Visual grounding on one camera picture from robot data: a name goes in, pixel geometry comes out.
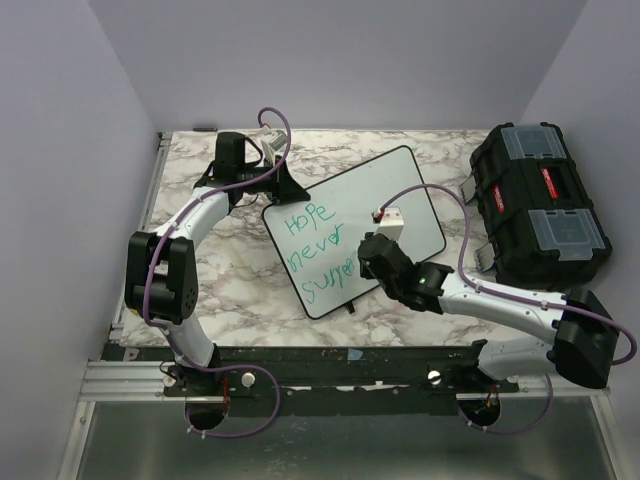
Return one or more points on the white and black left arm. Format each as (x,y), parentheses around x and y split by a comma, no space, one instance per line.
(161,283)

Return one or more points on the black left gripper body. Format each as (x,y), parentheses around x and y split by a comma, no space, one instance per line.
(270,185)

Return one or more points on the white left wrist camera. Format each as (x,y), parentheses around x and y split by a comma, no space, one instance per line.
(273,143)

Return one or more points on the white whiteboard black frame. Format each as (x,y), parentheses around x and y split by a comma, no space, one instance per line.
(317,240)

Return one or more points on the black plastic toolbox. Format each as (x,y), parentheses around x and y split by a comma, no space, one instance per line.
(542,229)

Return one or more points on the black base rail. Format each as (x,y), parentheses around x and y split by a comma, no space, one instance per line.
(335,381)

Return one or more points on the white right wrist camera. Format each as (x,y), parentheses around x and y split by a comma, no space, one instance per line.
(389,222)

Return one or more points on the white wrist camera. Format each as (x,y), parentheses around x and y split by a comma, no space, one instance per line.
(389,222)
(273,143)

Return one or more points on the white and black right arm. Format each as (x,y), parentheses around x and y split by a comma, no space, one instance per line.
(568,333)

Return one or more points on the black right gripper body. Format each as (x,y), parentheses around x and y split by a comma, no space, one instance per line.
(365,272)

